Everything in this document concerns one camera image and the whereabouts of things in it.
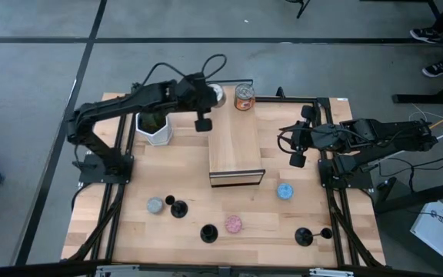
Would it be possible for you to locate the black desk leg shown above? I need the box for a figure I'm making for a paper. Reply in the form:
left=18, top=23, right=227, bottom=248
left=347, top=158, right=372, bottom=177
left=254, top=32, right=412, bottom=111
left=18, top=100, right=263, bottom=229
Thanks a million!
left=392, top=72, right=443, bottom=105
left=373, top=175, right=443, bottom=216

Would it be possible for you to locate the black aluminium rig frame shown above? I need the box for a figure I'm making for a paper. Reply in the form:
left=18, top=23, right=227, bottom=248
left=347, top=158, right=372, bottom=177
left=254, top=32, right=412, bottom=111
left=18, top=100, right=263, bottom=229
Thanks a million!
left=60, top=95, right=388, bottom=277

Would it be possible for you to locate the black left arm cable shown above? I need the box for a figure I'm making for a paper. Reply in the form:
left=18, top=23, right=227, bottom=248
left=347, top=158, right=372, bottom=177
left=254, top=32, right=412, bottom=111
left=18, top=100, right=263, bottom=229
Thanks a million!
left=139, top=53, right=228, bottom=88

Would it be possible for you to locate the white cardboard box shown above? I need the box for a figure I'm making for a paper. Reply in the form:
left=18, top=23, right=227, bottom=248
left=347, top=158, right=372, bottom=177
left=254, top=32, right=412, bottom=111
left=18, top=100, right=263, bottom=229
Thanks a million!
left=409, top=199, right=443, bottom=257

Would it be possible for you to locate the black candlestick holder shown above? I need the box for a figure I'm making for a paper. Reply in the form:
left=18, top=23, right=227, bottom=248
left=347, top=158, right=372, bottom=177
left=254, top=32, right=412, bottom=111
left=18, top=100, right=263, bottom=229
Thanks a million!
left=199, top=223, right=219, bottom=245
left=294, top=226, right=334, bottom=248
left=165, top=195, right=189, bottom=219

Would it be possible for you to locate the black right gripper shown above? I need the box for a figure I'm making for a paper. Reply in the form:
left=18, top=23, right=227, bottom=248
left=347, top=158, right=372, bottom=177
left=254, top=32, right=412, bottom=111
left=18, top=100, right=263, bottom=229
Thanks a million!
left=281, top=104, right=325, bottom=169

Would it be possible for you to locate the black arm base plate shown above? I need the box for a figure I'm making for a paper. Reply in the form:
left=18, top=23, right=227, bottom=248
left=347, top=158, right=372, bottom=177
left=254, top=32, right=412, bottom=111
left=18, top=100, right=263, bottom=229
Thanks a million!
left=318, top=159, right=375, bottom=189
left=78, top=153, right=135, bottom=185

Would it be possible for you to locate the person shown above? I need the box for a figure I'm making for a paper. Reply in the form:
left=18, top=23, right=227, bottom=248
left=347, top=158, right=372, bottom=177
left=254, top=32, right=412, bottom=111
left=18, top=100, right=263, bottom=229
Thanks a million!
left=409, top=0, right=443, bottom=78

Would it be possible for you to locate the blue patterned candle tin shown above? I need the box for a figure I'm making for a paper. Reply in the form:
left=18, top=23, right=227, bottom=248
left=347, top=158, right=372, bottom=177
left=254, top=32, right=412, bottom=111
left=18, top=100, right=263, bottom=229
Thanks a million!
left=276, top=182, right=295, bottom=201

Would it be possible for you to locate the dark green cactus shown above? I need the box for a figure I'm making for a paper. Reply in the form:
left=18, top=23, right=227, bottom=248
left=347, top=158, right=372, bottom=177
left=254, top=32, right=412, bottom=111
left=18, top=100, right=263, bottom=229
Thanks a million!
left=138, top=109, right=168, bottom=135

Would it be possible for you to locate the white faceted plant pot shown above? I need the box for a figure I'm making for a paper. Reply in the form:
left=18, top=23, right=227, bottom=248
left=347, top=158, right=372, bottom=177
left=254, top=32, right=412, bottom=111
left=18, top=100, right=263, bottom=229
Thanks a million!
left=135, top=111, right=175, bottom=147

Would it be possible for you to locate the silver aluminium extrusion bracket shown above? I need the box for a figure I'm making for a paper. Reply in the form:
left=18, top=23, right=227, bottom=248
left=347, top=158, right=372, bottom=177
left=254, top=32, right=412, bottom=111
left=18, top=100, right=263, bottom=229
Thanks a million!
left=308, top=268, right=355, bottom=277
left=95, top=264, right=141, bottom=277

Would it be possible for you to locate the orange labelled tin can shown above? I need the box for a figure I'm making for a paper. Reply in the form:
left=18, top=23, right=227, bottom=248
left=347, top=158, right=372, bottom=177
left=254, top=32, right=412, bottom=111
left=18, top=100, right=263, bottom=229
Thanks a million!
left=233, top=82, right=256, bottom=112

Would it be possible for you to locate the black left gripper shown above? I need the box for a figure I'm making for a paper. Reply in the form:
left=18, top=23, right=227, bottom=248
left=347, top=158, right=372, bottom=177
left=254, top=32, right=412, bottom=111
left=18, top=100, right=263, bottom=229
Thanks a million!
left=175, top=72, right=218, bottom=132

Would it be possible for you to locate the pink patterned candle tin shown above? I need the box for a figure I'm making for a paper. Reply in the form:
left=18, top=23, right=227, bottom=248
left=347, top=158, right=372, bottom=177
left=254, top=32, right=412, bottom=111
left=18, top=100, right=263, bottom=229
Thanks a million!
left=224, top=214, right=243, bottom=235

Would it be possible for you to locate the silver candle tin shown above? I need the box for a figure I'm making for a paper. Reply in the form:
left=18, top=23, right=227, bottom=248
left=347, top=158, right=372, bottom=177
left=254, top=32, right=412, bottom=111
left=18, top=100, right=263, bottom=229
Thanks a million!
left=207, top=82, right=228, bottom=108

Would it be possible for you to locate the black chair leg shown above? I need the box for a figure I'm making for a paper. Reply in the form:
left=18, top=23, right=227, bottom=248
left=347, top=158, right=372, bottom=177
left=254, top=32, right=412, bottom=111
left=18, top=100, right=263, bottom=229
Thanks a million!
left=285, top=0, right=311, bottom=19

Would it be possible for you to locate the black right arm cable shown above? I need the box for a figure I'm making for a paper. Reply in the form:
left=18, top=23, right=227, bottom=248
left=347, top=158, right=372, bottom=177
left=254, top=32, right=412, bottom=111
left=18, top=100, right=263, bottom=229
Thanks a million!
left=276, top=126, right=345, bottom=157

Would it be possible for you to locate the wooden shelf riser black frame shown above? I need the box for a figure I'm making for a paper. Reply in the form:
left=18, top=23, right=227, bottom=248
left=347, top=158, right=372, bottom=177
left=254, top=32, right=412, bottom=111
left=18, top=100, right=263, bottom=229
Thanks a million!
left=205, top=78, right=267, bottom=189

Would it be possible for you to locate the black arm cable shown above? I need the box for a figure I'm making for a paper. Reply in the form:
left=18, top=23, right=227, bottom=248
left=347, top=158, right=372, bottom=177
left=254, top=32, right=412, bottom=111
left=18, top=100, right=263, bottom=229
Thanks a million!
left=139, top=53, right=228, bottom=88
left=276, top=126, right=345, bottom=157

